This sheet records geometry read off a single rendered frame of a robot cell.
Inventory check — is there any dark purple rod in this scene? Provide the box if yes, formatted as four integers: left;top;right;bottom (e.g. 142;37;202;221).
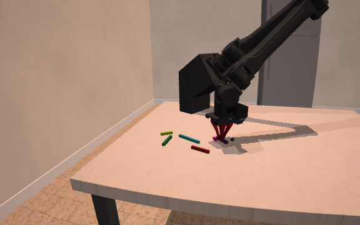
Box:
221;138;228;144

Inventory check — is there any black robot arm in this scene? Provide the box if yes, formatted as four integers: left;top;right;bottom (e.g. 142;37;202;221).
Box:
206;0;329;125

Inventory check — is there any dark red rod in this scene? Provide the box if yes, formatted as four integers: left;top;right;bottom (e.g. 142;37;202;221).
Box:
191;146;210;154

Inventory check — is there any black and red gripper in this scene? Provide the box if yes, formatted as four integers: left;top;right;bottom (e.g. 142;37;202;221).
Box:
206;99;233;141

